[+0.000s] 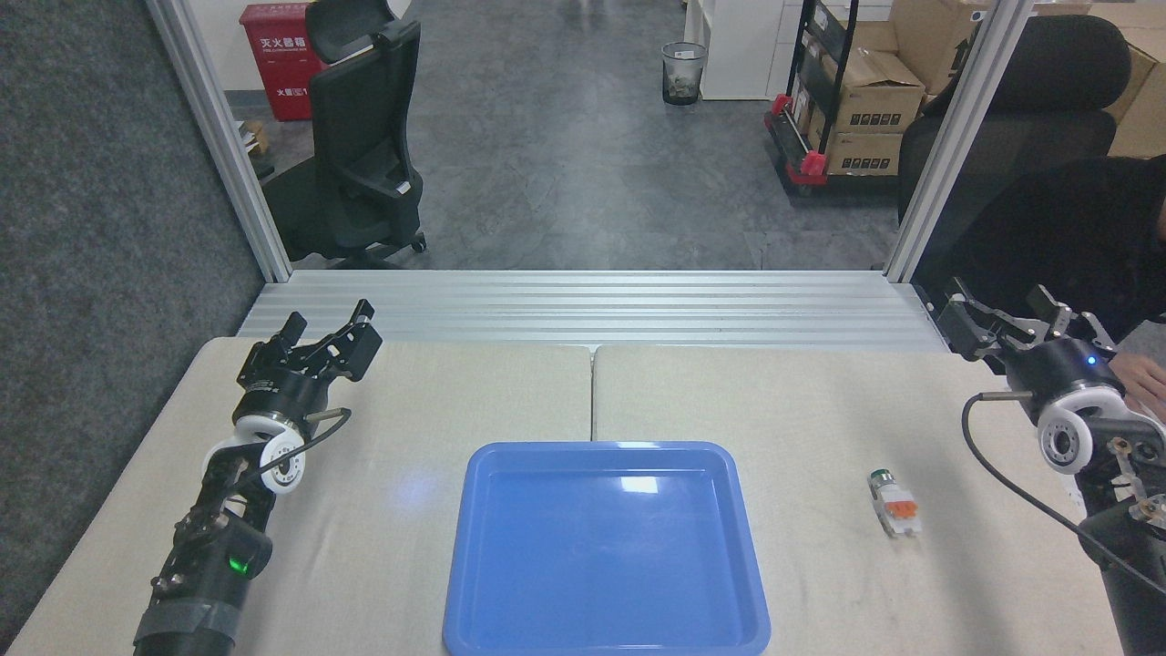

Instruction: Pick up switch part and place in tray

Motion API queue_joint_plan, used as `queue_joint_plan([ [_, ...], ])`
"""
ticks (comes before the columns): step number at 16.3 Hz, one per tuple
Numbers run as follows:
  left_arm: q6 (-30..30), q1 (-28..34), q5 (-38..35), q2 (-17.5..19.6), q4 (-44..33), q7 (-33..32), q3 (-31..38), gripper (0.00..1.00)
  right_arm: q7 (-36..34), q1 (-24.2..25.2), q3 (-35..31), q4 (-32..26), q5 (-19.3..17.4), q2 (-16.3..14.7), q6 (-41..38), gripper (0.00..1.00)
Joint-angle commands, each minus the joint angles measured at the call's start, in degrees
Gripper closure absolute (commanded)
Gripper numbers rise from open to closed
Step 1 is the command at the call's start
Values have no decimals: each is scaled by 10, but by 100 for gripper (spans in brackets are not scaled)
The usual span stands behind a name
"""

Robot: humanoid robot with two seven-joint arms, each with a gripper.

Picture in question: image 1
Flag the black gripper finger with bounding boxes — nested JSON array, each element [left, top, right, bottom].
[[936, 278, 1017, 365], [296, 299, 384, 382], [246, 312, 308, 365], [1028, 284, 1117, 347]]

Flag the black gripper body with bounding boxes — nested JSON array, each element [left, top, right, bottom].
[[1007, 339, 1126, 422], [235, 342, 331, 429]]

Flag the white switch part green button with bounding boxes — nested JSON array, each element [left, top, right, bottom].
[[867, 469, 923, 538]]

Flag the blue plastic tray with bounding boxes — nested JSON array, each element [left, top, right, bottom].
[[443, 442, 772, 656]]

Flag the person's hand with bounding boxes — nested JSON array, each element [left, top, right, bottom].
[[1110, 351, 1166, 420]]

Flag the person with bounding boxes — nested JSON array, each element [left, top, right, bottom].
[[911, 155, 1166, 352]]

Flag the small flat cardboard box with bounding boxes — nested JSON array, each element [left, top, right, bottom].
[[824, 132, 903, 177]]

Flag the black office chair with headrest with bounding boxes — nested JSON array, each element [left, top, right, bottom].
[[262, 0, 429, 270]]

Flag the stacked cardboard boxes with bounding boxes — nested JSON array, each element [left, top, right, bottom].
[[1089, 0, 1166, 160]]

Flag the black cart with red corners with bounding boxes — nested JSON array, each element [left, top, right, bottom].
[[763, 0, 912, 197]]

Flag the open cardboard box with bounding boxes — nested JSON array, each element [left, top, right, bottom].
[[823, 48, 926, 136]]

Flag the red fire extinguisher box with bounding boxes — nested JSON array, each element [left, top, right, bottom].
[[240, 3, 326, 122]]

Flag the large cardboard box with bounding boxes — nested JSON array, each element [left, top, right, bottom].
[[888, 0, 992, 95]]

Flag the white cabinet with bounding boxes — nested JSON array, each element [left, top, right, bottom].
[[683, 0, 813, 101]]

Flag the black mesh trash bin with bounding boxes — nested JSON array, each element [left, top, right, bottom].
[[661, 42, 709, 107]]

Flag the silver aluminium post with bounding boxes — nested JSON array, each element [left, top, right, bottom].
[[146, 0, 293, 283], [884, 0, 1037, 283]]

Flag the silver aluminium rail platform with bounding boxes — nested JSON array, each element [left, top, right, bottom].
[[239, 270, 948, 354]]

